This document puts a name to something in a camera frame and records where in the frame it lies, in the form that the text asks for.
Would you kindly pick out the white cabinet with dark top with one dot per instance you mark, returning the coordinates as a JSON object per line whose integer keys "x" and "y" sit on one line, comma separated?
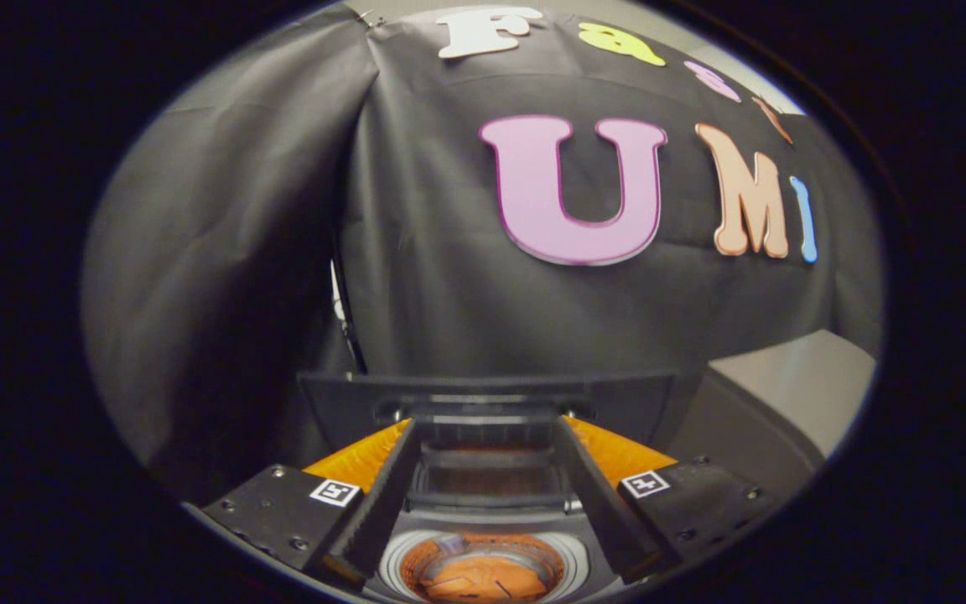
{"x": 785, "y": 394}

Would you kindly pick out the black backdrop cloth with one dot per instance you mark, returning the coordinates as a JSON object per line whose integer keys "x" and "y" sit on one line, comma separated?
{"x": 223, "y": 252}

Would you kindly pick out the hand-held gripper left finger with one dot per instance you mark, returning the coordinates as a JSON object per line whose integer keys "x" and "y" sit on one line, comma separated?
{"x": 382, "y": 512}

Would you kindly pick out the orange garment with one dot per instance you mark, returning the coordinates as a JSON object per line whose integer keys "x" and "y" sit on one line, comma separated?
{"x": 483, "y": 580}

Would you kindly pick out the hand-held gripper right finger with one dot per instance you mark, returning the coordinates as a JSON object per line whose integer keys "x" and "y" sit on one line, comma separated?
{"x": 596, "y": 503}

